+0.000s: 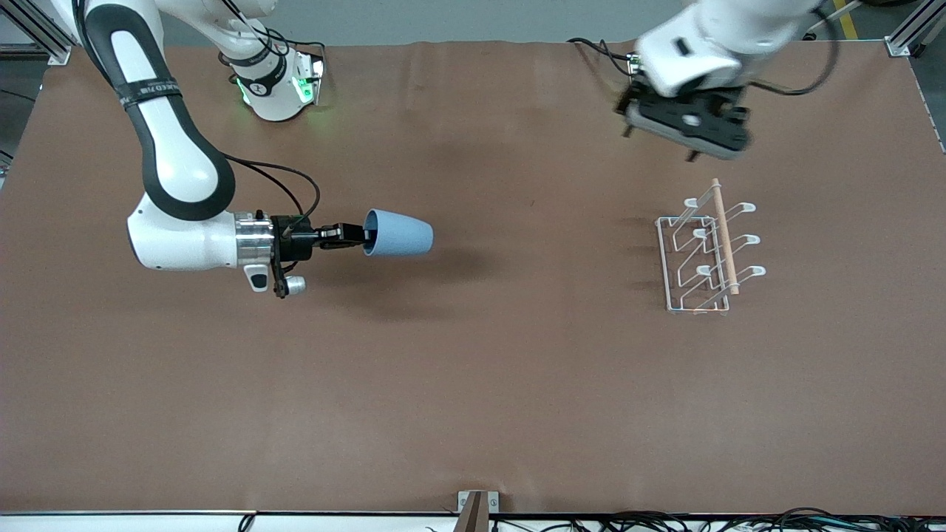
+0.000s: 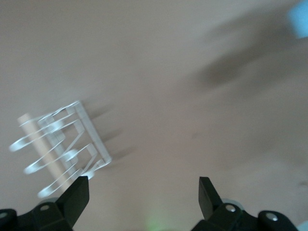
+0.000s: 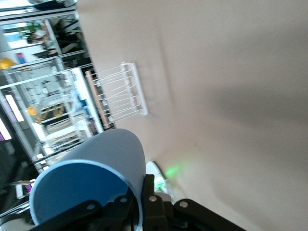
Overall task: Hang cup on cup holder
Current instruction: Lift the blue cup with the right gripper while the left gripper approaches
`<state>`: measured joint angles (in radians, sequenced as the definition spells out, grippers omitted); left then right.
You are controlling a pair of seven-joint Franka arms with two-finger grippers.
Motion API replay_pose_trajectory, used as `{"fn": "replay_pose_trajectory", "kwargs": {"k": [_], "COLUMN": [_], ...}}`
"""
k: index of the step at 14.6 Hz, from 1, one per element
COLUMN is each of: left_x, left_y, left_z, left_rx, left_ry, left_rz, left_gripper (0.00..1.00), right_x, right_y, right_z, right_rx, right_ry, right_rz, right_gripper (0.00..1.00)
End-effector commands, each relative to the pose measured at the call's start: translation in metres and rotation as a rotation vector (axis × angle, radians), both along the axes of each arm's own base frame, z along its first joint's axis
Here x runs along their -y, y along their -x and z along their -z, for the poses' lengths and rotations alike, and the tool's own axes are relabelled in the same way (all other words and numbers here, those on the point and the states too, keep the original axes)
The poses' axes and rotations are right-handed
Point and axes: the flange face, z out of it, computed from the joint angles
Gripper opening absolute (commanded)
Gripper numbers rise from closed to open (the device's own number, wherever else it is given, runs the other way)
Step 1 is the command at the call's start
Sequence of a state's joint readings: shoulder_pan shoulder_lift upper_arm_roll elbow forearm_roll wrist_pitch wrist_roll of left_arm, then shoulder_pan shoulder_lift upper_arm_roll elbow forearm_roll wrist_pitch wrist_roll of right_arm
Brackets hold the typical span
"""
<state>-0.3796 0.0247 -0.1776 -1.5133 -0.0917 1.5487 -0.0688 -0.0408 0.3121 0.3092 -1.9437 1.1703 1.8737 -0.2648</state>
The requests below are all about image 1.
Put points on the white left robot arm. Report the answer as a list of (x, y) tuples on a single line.
[(709, 44)]

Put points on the brown table cover mat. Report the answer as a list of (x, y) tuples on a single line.
[(473, 384)]

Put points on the aluminium frame profile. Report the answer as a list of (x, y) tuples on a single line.
[(37, 33), (913, 33)]

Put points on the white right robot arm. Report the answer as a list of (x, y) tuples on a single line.
[(185, 170)]

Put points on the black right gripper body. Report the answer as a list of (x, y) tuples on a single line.
[(298, 240)]

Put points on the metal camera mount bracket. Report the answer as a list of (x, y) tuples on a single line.
[(474, 511)]

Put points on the blue plastic cup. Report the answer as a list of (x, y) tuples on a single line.
[(403, 235)]

